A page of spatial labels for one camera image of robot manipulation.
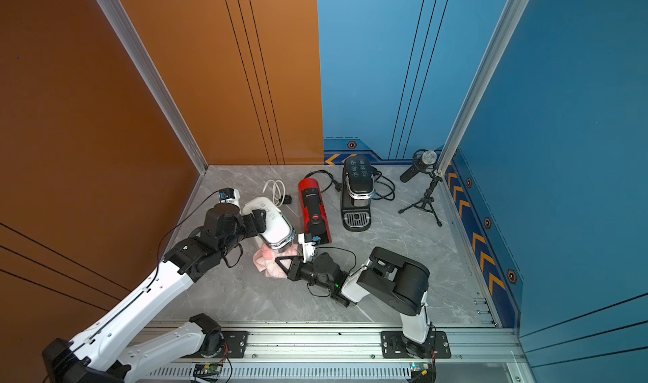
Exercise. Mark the black coffee machine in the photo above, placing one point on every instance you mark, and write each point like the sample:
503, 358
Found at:
357, 193

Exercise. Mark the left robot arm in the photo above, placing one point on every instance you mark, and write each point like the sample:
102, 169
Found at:
101, 353

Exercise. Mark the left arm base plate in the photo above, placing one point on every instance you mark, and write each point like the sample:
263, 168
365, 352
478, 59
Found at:
228, 344

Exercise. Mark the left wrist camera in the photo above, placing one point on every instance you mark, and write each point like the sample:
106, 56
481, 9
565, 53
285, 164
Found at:
229, 195

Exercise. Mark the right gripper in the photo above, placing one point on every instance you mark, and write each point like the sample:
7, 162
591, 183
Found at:
294, 271

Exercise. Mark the pink striped towel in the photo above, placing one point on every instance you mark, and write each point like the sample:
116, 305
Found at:
264, 260

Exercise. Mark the white coffee machine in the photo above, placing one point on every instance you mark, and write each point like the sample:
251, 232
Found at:
279, 234

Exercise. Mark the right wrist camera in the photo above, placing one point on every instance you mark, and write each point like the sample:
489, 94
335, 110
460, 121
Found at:
309, 244

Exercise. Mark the aluminium front rail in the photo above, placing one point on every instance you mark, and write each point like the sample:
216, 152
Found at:
352, 353

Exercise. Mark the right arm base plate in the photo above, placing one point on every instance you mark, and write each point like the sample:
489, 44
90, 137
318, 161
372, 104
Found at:
395, 345

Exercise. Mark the right green circuit board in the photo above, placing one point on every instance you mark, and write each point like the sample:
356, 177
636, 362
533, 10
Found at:
426, 375

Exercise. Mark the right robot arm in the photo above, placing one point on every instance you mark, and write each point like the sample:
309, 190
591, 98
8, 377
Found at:
395, 280

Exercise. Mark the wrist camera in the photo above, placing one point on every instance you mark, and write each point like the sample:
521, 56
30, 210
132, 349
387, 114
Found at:
229, 195
309, 244

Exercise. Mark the green circuit board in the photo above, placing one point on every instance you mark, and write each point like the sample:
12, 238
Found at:
211, 372
426, 375

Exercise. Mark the red Nespresso coffee machine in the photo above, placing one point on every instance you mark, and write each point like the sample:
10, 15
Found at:
314, 214

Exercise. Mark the left green circuit board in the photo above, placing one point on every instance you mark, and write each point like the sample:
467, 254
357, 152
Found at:
211, 372

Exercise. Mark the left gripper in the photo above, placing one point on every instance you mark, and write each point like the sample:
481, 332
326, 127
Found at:
261, 222

